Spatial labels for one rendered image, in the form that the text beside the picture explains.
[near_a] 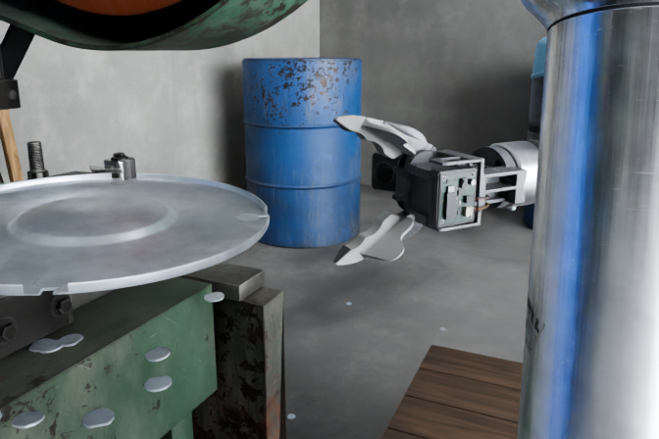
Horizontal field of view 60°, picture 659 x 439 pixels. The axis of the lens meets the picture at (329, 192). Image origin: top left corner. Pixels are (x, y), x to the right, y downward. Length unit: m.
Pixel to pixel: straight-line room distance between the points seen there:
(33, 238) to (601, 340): 0.38
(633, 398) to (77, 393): 0.46
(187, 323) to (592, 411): 0.49
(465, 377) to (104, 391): 0.68
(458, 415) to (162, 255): 0.68
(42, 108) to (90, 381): 1.76
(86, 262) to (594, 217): 0.32
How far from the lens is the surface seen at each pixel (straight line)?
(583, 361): 0.30
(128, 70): 2.58
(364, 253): 0.61
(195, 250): 0.44
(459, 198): 0.59
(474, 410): 1.03
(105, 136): 2.49
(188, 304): 0.69
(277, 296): 0.74
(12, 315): 0.61
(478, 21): 3.71
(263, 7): 0.84
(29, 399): 0.57
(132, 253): 0.44
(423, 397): 1.04
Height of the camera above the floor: 0.92
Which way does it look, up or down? 14 degrees down
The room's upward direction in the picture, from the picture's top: straight up
